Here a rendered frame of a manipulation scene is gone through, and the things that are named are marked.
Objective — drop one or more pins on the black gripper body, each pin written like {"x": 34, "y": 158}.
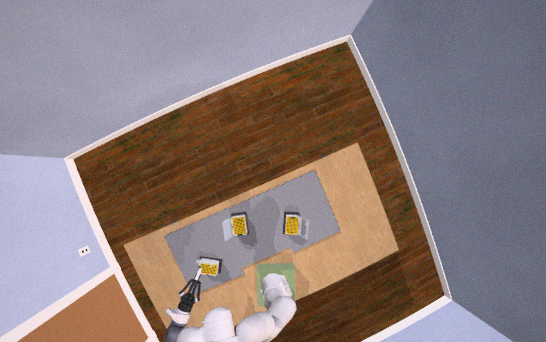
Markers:
{"x": 186, "y": 305}

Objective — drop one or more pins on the yellow pipette tip rack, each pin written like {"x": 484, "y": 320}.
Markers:
{"x": 239, "y": 226}
{"x": 292, "y": 225}
{"x": 207, "y": 269}

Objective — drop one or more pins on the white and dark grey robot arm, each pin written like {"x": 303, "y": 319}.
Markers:
{"x": 218, "y": 323}

